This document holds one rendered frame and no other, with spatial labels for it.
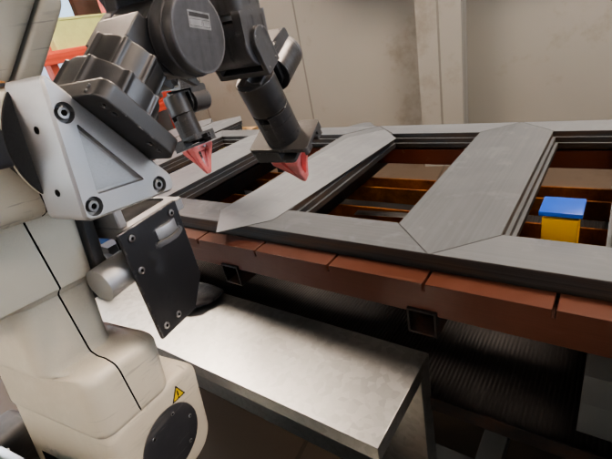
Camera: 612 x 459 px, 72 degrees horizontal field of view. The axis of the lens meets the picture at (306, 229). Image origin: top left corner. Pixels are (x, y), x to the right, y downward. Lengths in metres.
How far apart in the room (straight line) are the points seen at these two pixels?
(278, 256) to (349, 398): 0.30
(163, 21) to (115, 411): 0.45
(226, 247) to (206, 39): 0.56
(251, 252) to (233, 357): 0.21
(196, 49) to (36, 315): 0.34
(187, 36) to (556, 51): 3.23
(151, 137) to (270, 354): 0.55
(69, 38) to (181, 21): 3.49
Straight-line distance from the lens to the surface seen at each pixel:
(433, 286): 0.69
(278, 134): 0.63
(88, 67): 0.41
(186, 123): 1.09
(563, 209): 0.78
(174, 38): 0.43
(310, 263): 0.79
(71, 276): 0.57
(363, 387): 0.74
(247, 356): 0.85
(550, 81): 3.58
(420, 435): 0.90
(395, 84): 3.70
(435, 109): 3.41
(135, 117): 0.37
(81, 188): 0.38
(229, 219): 0.98
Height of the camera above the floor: 1.23
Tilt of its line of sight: 26 degrees down
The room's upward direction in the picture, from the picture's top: 12 degrees counter-clockwise
